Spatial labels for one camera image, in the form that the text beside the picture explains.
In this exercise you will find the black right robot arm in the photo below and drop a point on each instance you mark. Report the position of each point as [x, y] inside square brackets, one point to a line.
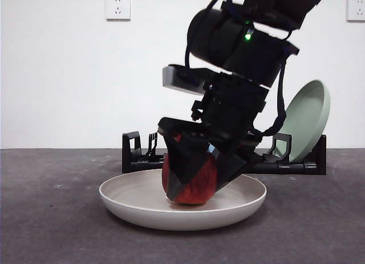
[245, 53]

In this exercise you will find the pale grey camera box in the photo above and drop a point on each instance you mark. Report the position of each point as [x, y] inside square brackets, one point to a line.
[176, 78]

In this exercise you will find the white wall socket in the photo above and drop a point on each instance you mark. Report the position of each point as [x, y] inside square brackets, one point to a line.
[118, 7]
[356, 8]

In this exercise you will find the pale yellow cream plate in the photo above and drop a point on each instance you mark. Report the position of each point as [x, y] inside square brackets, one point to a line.
[137, 202]

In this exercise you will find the green plate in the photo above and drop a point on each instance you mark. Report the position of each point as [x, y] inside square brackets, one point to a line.
[308, 118]

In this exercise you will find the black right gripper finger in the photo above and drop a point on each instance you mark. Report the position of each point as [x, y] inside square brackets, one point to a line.
[188, 161]
[231, 167]

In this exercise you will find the red apple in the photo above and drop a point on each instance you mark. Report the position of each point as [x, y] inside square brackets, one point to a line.
[198, 190]

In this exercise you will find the black plate rack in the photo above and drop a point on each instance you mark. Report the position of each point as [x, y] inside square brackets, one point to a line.
[291, 169]

